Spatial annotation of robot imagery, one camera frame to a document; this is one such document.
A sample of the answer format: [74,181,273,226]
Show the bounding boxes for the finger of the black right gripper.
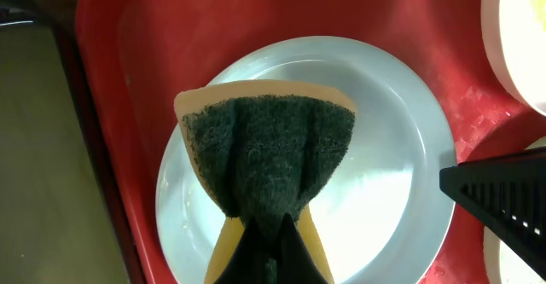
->
[439,147,545,277]

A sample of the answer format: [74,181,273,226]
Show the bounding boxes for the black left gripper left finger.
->
[214,218,268,284]

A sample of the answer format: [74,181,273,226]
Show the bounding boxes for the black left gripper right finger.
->
[275,213,327,284]

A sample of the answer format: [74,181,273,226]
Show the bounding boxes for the light blue plate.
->
[174,36,456,283]

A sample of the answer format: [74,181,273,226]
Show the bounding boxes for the yellow green scrub sponge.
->
[174,80,356,283]

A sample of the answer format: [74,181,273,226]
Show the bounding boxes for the dark green water tray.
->
[1,4,145,283]

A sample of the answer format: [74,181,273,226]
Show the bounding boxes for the red plastic tray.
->
[75,0,545,283]

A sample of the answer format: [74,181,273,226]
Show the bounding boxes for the cream white plate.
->
[480,0,545,115]

